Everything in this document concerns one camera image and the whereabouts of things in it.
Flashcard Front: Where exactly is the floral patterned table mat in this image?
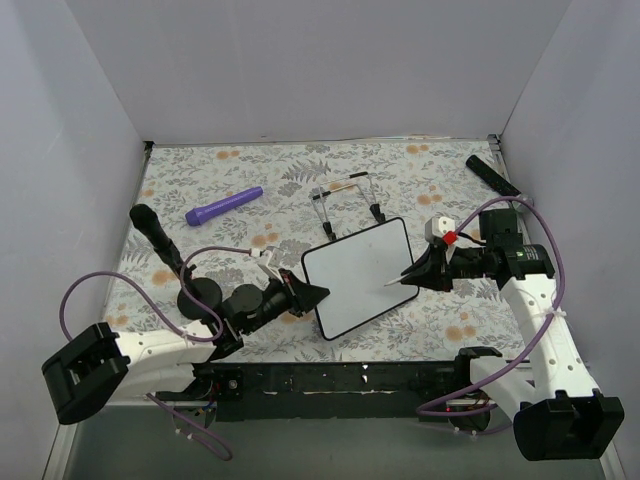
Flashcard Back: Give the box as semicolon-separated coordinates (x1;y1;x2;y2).
136;139;524;363

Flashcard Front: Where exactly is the black base frame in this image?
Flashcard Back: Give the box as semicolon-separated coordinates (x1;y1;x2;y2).
157;361;454;422

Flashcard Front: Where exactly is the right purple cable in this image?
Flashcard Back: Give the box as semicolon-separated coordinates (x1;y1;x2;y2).
415;195;566;436

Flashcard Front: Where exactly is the wire whiteboard stand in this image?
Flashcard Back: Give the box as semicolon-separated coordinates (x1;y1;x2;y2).
309;171;386;242

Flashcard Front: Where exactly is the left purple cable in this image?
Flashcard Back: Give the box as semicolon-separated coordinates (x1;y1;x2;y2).
59;247;274;461

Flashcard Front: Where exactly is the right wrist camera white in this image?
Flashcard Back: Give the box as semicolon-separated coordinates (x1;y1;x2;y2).
425;216;458;246

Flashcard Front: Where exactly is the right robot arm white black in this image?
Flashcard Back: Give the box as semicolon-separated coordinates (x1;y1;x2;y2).
400;209;624;461

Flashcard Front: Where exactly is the black microphone silver head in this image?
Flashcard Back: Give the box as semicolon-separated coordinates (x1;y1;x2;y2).
465;155;534;205

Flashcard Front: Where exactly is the purple cable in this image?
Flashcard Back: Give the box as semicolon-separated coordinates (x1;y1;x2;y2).
59;247;274;461
415;195;566;436

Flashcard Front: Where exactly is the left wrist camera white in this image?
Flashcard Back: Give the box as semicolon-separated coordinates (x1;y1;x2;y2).
250;248;282;281

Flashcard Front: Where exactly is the red whiteboard marker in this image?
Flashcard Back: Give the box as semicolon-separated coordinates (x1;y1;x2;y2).
384;274;413;287

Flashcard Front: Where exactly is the black microphone on stand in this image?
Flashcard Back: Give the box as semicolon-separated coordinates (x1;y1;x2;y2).
129;204;222;320

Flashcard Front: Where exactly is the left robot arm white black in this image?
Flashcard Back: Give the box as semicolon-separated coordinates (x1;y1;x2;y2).
42;269;330;425

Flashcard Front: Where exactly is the purple flashlight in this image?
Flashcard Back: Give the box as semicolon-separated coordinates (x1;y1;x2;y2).
185;187;263;227

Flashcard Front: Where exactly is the small whiteboard black frame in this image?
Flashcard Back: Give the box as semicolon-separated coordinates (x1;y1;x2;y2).
301;217;419;341

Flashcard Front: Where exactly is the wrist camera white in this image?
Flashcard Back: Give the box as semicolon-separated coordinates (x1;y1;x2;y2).
425;216;458;246
250;248;282;281

